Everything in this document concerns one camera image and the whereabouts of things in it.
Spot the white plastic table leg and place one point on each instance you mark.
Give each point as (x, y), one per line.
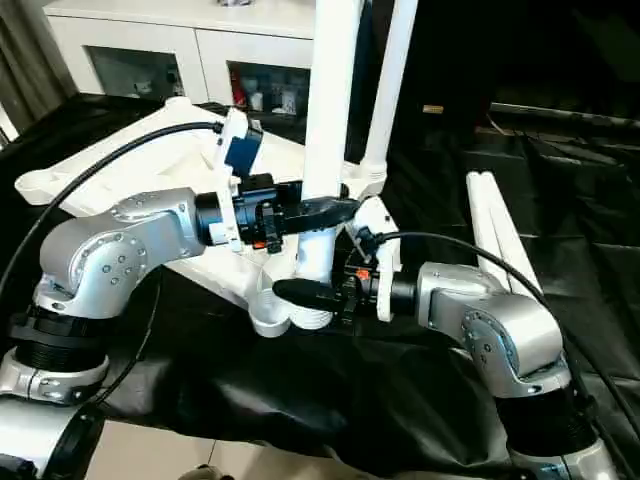
(327, 100)
(392, 75)
(487, 230)
(510, 235)

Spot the white plastic table top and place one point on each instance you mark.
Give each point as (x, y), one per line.
(150, 165)

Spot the black mat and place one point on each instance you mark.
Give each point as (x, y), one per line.
(300, 390)

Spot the small red item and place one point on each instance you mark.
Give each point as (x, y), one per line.
(240, 92)

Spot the small tan tag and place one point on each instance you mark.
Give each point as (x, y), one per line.
(433, 108)

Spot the white cabinet with glass doors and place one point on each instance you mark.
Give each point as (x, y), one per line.
(175, 40)

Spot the dark patterned small object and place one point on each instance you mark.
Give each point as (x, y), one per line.
(232, 3)

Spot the long black bar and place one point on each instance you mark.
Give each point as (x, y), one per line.
(575, 117)

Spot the grey curtain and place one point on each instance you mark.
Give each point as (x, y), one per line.
(30, 65)

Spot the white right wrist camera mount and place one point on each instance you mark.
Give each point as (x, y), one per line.
(377, 220)

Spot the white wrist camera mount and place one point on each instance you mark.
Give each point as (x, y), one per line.
(230, 150)
(377, 220)

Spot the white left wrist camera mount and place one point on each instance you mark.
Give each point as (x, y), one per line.
(230, 150)

